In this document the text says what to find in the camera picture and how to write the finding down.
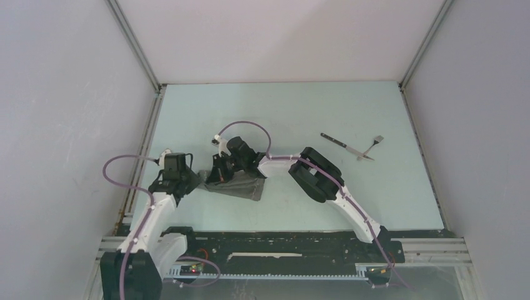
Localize aluminium frame rail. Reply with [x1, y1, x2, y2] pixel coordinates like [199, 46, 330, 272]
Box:
[96, 236, 473, 266]

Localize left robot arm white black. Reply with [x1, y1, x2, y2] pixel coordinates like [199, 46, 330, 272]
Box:
[100, 166, 201, 299]

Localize white cable duct strip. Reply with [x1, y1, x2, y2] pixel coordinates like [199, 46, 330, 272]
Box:
[163, 266, 369, 281]

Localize grey cloth napkin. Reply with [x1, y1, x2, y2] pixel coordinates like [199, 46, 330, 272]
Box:
[198, 170, 265, 201]

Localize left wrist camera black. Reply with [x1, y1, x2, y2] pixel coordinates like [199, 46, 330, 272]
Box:
[158, 149, 194, 181]

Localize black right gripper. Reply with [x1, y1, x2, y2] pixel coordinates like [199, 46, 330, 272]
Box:
[207, 153, 246, 185]

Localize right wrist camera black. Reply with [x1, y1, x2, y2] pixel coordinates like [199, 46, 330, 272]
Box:
[227, 136, 255, 160]

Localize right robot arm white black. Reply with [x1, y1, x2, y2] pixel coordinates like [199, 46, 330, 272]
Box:
[200, 147, 390, 261]

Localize silver metal utensil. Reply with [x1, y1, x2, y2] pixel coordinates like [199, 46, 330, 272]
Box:
[320, 132, 374, 161]

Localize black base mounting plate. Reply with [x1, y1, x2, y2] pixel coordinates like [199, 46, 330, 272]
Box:
[170, 227, 405, 276]

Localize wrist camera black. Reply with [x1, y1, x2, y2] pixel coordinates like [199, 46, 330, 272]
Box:
[158, 149, 194, 181]
[227, 136, 255, 160]

